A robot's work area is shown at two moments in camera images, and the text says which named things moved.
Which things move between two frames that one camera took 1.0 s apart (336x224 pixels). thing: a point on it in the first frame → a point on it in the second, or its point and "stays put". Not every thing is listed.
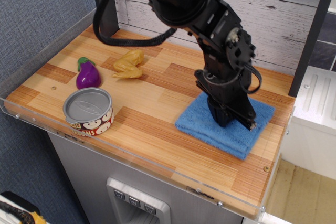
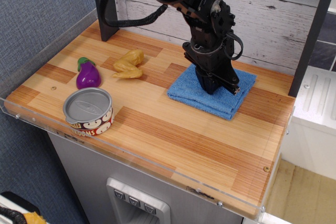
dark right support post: x=309 y=49 stays put
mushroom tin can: x=88 y=111 stays put
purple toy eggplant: x=88 y=76 stays put
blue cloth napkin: x=235 y=138 → x=223 y=104
